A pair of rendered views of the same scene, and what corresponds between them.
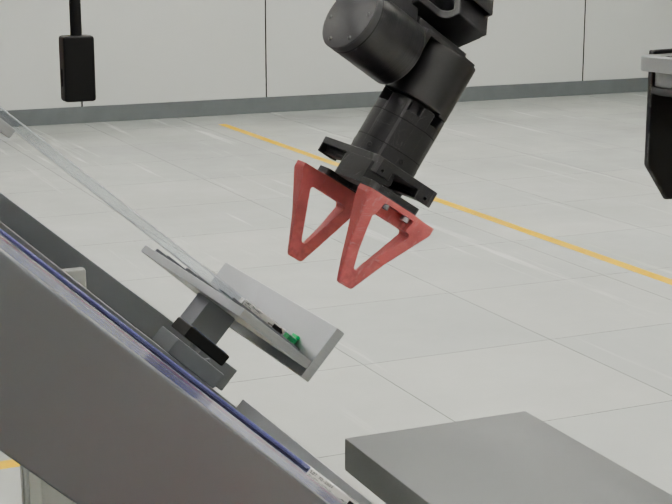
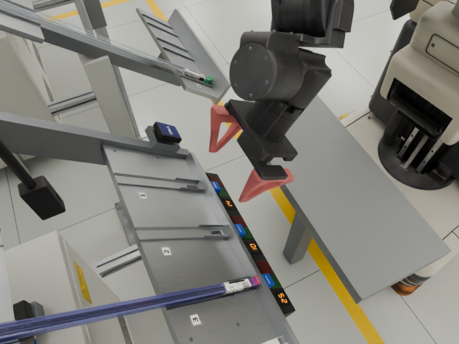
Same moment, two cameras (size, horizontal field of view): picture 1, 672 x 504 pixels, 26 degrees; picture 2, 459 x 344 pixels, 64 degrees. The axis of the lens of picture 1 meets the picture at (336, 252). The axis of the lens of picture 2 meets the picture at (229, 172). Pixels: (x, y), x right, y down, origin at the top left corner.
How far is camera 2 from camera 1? 86 cm
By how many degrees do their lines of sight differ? 44
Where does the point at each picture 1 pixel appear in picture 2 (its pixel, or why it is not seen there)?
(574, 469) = (324, 128)
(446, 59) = (315, 80)
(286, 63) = not seen: outside the picture
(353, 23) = (253, 82)
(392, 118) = (274, 115)
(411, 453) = not seen: hidden behind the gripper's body
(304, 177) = (216, 120)
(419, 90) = (294, 99)
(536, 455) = (309, 117)
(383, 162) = (268, 155)
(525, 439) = not seen: hidden behind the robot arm
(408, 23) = (294, 72)
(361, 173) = (254, 160)
